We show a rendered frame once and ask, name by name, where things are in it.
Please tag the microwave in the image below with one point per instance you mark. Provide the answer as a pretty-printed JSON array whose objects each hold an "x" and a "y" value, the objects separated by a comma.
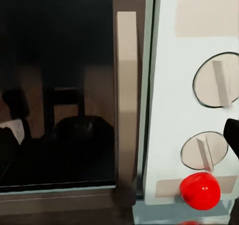
[{"x": 123, "y": 101}]

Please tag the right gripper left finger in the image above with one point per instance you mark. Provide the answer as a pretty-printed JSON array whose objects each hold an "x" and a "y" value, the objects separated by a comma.
[{"x": 12, "y": 134}]

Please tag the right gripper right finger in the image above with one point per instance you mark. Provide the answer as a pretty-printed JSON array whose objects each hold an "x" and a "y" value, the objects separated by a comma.
[{"x": 231, "y": 134}]

